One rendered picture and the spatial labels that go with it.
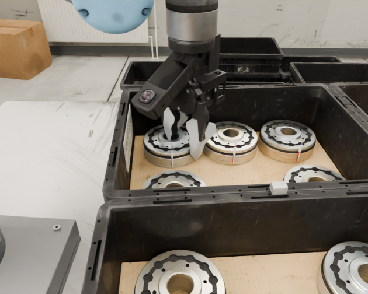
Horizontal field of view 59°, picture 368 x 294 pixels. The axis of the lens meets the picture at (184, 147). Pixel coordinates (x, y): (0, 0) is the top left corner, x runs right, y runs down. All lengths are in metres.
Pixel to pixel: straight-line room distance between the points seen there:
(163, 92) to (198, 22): 0.11
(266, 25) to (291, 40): 0.30
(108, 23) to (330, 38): 3.45
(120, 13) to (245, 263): 0.33
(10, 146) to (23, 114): 0.17
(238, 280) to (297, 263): 0.08
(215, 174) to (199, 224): 0.18
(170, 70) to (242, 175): 0.22
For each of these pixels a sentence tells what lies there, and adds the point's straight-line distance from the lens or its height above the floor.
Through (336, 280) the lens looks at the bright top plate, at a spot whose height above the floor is 0.86.
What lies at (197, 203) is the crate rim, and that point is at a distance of 0.38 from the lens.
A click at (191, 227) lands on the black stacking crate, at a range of 0.41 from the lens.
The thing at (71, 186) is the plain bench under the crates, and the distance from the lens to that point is 0.78.
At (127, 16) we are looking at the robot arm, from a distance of 0.32.
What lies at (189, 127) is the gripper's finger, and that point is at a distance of 0.55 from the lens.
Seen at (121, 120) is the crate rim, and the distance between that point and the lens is 0.54.
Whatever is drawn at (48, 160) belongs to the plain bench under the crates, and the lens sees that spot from 0.88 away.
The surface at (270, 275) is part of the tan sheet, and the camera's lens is 0.46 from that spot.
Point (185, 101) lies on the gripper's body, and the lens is 0.53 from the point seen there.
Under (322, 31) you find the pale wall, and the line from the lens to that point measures 3.65.
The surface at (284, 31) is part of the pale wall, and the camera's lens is 3.55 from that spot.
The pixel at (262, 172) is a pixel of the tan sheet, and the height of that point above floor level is 0.83.
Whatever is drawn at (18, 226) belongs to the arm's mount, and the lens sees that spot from 0.65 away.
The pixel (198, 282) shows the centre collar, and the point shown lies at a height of 0.87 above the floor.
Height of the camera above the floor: 1.20
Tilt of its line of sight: 36 degrees down
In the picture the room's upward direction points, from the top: straight up
